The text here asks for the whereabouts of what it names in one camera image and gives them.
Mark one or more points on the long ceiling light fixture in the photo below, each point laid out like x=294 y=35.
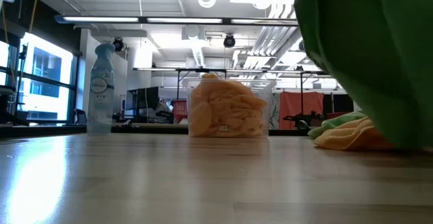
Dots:
x=101 y=19

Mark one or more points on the black computer monitor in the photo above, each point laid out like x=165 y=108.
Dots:
x=142 y=99

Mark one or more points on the distant black workstation frame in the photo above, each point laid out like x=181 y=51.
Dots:
x=178 y=85

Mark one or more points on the black ceiling camera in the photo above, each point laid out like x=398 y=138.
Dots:
x=229 y=41
x=118 y=44

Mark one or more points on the pale blue spray bottle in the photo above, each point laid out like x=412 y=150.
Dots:
x=101 y=92

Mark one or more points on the clear plastic storage bin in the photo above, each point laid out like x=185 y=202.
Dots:
x=270 y=115

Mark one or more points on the orange-red fabric panel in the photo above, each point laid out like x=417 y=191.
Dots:
x=301 y=104

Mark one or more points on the white ceiling duct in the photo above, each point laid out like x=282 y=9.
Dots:
x=199 y=53

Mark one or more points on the green microfiber towel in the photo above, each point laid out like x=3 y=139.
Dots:
x=331 y=124
x=372 y=65

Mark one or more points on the red plastic crate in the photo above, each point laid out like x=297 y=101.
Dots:
x=180 y=110

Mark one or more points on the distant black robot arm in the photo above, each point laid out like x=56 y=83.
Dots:
x=304 y=119

